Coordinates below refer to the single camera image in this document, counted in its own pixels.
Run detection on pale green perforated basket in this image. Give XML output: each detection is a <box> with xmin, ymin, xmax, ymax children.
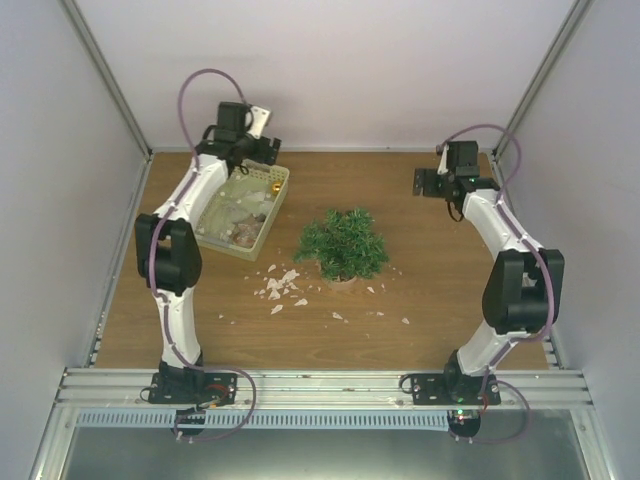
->
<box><xmin>195</xmin><ymin>160</ymin><xmax>290</xmax><ymax>261</ymax></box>

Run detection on small green christmas tree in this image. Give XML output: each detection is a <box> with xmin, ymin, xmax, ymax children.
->
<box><xmin>293</xmin><ymin>207</ymin><xmax>390</xmax><ymax>291</ymax></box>

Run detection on white ball string lights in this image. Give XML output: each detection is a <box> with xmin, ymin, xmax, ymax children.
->
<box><xmin>199</xmin><ymin>174</ymin><xmax>274</xmax><ymax>238</ymax></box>

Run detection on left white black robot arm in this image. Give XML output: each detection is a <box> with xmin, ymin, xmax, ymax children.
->
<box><xmin>134</xmin><ymin>102</ymin><xmax>281</xmax><ymax>404</ymax></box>

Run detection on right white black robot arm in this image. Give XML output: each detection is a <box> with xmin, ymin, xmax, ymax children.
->
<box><xmin>414</xmin><ymin>140</ymin><xmax>565</xmax><ymax>405</ymax></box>

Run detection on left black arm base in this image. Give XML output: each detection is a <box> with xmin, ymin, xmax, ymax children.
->
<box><xmin>140</xmin><ymin>361</ymin><xmax>238</xmax><ymax>406</ymax></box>

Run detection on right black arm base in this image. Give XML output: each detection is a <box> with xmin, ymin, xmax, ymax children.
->
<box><xmin>398</xmin><ymin>350</ymin><xmax>501</xmax><ymax>406</ymax></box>

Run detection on red white round ornament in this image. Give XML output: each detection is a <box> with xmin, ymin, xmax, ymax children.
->
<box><xmin>231</xmin><ymin>231</ymin><xmax>255</xmax><ymax>248</ymax></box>

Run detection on white foil flakes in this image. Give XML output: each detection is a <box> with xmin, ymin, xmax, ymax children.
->
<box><xmin>217</xmin><ymin>262</ymin><xmax>412</xmax><ymax>337</ymax></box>

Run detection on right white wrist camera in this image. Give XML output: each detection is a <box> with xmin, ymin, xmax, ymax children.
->
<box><xmin>436</xmin><ymin>142</ymin><xmax>449</xmax><ymax>176</ymax></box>

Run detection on aluminium front rail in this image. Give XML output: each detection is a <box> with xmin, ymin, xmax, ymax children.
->
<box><xmin>55</xmin><ymin>368</ymin><xmax>593</xmax><ymax>410</ymax></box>

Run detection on grey slotted cable duct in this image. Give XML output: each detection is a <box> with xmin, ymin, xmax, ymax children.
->
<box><xmin>76</xmin><ymin>408</ymin><xmax>449</xmax><ymax>432</ymax></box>

